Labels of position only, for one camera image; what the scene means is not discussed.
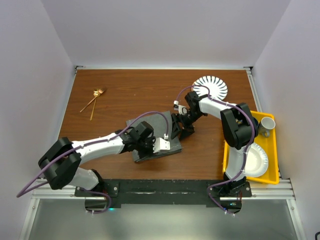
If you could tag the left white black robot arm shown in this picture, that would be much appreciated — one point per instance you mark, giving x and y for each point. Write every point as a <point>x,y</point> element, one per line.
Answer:
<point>62,161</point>

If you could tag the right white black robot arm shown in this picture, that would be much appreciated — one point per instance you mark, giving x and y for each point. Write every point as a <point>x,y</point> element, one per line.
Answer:
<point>238,126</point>

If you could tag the yellow plastic tray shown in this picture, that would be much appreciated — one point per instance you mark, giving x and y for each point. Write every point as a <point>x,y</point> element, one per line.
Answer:
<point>269,144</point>

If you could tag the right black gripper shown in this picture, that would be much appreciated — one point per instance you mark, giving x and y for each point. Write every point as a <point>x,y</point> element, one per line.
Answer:
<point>187,130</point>

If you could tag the gold spoon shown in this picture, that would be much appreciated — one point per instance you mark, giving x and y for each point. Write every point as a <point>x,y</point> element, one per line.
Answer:
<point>96,94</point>

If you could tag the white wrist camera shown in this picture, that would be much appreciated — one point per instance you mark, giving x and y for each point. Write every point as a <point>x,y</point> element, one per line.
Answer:
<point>161,144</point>
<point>180,109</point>

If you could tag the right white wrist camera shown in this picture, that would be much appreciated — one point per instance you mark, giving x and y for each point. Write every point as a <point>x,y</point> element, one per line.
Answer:
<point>180,109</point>

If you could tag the striped blue white plate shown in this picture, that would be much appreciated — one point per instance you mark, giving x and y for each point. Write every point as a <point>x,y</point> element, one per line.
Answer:
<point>217,87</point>

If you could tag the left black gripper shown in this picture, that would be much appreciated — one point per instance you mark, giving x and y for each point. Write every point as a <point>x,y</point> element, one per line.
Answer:
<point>151,140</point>

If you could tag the white grey mug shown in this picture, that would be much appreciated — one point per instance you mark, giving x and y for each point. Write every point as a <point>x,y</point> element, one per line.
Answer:
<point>265,126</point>

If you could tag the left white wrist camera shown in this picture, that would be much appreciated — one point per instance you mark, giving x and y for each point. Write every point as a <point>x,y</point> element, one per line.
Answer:
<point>161,144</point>

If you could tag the grey cloth napkin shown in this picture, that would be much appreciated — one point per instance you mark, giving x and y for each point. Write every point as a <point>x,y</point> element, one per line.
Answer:
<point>159,126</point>

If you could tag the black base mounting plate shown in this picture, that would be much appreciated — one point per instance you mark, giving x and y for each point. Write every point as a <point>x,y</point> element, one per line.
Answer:
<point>121,192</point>

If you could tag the white paper plate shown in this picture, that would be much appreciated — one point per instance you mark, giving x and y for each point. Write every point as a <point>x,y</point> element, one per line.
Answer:
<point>257,161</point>

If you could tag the gold fork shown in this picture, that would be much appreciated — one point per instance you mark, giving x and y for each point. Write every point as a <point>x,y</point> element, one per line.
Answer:
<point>102,90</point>

